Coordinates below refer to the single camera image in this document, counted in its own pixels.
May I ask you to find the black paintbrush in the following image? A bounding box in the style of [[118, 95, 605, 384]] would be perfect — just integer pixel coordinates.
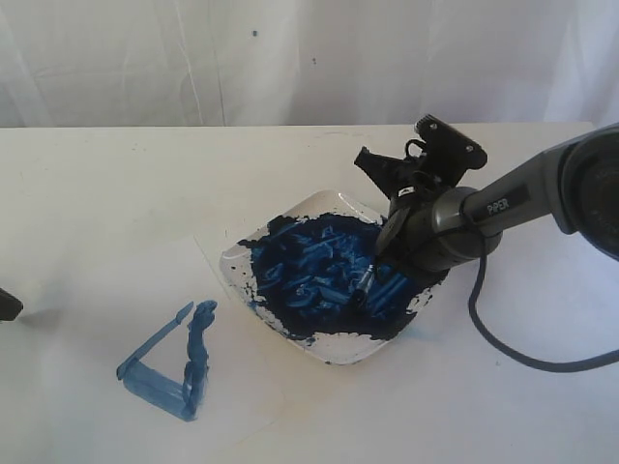
[[349, 259, 380, 311]]

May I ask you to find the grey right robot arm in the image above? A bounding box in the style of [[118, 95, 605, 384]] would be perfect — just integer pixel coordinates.
[[354, 115, 618, 279]]

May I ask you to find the white plate with blue paint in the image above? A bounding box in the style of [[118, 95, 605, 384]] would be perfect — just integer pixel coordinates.
[[220, 190, 445, 365]]

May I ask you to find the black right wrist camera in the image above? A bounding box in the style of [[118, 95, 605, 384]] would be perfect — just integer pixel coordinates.
[[415, 114, 487, 188]]

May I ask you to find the white paper sheet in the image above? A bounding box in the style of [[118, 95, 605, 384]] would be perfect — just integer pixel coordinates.
[[32, 237, 284, 462]]

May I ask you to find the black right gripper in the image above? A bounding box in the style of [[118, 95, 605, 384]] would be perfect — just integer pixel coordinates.
[[354, 147, 452, 276]]

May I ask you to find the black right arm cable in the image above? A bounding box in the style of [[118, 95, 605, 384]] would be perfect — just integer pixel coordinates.
[[403, 137, 619, 374]]

